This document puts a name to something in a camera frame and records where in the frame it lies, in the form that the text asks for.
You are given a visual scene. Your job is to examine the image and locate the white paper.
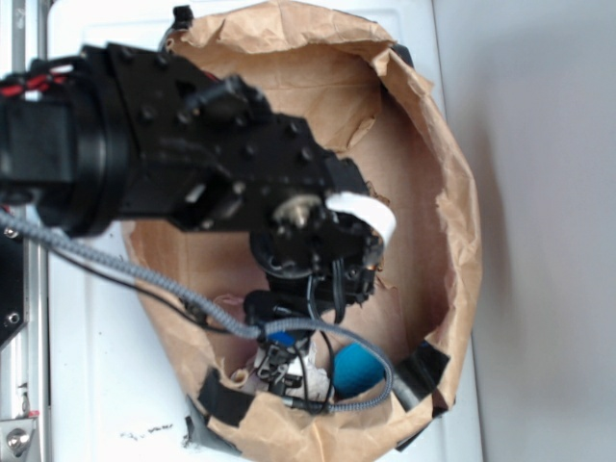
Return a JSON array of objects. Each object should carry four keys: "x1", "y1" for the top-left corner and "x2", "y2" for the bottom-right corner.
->
[{"x1": 230, "y1": 342, "x2": 336, "y2": 403}]

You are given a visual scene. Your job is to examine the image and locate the grey braided cable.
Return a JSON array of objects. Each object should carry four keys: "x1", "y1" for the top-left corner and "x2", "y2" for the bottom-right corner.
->
[{"x1": 0, "y1": 211, "x2": 397, "y2": 415}]

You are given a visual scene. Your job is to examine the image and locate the metal frame rail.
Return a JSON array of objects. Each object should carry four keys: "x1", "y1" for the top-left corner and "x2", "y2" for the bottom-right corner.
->
[{"x1": 1, "y1": 1, "x2": 51, "y2": 461}]

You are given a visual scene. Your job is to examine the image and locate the blue ball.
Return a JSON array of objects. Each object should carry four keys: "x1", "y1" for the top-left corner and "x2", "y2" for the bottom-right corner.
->
[{"x1": 333, "y1": 344, "x2": 385, "y2": 399}]

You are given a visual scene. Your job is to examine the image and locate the black metal bracket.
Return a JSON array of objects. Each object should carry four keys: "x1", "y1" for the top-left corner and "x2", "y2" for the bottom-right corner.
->
[{"x1": 0, "y1": 233, "x2": 26, "y2": 349}]

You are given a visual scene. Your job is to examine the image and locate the white flat ribbon cable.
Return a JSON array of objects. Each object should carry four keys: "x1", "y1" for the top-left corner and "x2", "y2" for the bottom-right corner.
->
[{"x1": 325, "y1": 191, "x2": 398, "y2": 241}]

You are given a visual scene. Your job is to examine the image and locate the brown paper bag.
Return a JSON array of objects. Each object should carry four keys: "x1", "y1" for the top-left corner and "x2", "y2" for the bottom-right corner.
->
[{"x1": 142, "y1": 1, "x2": 482, "y2": 461}]

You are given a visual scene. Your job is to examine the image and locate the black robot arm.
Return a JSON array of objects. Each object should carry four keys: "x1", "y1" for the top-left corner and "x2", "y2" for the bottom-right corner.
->
[{"x1": 1, "y1": 44, "x2": 385, "y2": 324}]

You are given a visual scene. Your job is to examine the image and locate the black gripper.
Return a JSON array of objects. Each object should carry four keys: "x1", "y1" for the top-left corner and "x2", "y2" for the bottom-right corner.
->
[{"x1": 244, "y1": 192, "x2": 385, "y2": 396}]

